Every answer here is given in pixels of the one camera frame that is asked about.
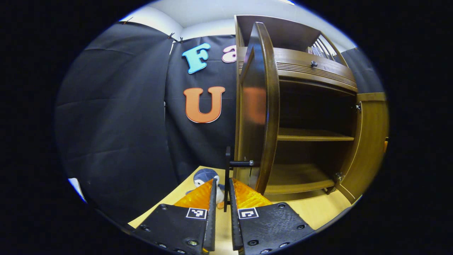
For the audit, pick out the black backdrop cloth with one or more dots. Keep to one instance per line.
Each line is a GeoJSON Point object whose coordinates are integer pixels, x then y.
{"type": "Point", "coordinates": [113, 124]}
{"type": "Point", "coordinates": [364, 78]}
{"type": "Point", "coordinates": [205, 141]}

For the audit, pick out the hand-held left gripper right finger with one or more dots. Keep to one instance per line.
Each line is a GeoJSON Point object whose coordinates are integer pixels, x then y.
{"type": "Point", "coordinates": [269, 223]}

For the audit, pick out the wooden double-door shoe cabinet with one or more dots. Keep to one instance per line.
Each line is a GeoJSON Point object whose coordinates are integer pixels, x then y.
{"type": "Point", "coordinates": [311, 74]}

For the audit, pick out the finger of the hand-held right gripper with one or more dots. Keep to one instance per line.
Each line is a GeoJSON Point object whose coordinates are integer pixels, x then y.
{"type": "Point", "coordinates": [386, 144]}

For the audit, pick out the metal door hinge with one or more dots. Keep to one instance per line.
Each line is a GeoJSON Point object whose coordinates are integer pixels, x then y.
{"type": "Point", "coordinates": [358, 107]}
{"type": "Point", "coordinates": [339, 177]}

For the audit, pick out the penguin plush toy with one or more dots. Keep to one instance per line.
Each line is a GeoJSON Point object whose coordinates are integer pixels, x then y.
{"type": "Point", "coordinates": [205, 176]}

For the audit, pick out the wooden cabinet shelf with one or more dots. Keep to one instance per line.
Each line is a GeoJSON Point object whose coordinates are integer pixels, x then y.
{"type": "Point", "coordinates": [311, 134]}

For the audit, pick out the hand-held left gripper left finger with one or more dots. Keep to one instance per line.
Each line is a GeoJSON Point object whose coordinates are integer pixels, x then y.
{"type": "Point", "coordinates": [177, 226]}

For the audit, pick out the wooden cabinet door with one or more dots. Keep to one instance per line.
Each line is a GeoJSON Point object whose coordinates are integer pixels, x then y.
{"type": "Point", "coordinates": [258, 106]}
{"type": "Point", "coordinates": [371, 148]}

